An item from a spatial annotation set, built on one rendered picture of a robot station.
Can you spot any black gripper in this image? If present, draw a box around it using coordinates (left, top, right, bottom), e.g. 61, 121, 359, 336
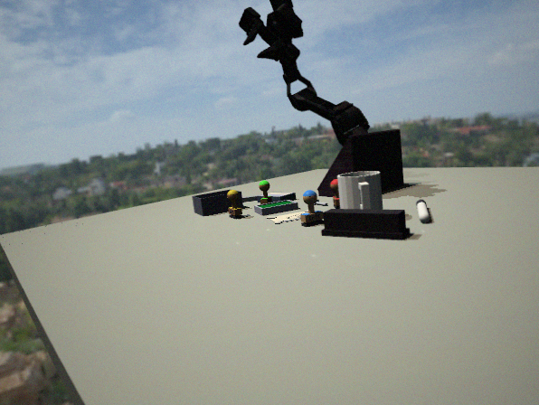
239, 7, 299, 69

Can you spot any stamp pad tin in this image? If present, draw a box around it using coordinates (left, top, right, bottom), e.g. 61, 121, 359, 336
257, 193, 296, 203

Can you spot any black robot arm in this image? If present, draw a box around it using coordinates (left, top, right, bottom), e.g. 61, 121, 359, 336
266, 0, 370, 145

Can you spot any cream paper card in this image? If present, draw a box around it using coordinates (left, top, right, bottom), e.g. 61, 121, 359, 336
266, 210, 308, 223

